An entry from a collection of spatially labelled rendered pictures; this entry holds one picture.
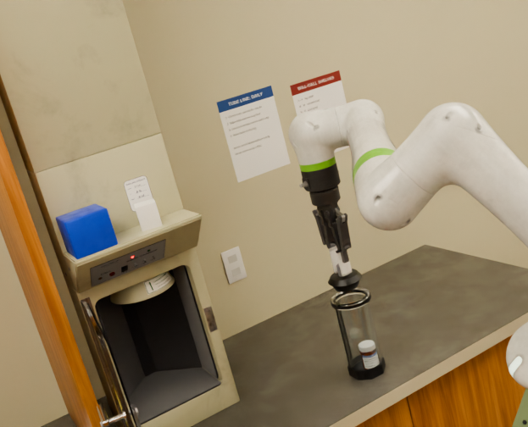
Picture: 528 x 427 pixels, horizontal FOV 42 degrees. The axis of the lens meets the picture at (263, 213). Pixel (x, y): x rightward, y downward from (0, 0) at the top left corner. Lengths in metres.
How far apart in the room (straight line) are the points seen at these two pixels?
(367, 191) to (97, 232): 0.64
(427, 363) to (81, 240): 0.96
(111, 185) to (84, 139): 0.13
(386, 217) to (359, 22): 1.38
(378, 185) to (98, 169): 0.72
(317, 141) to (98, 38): 0.57
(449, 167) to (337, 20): 1.33
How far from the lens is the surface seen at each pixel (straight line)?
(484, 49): 2.98
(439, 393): 2.03
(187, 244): 1.76
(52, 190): 1.69
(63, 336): 1.67
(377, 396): 1.86
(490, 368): 2.14
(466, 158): 1.27
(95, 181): 1.71
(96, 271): 1.66
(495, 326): 2.09
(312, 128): 1.69
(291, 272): 2.48
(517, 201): 1.27
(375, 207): 1.30
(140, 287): 1.81
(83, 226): 1.60
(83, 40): 1.71
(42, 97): 1.68
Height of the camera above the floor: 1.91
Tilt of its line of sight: 15 degrees down
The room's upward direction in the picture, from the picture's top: 15 degrees counter-clockwise
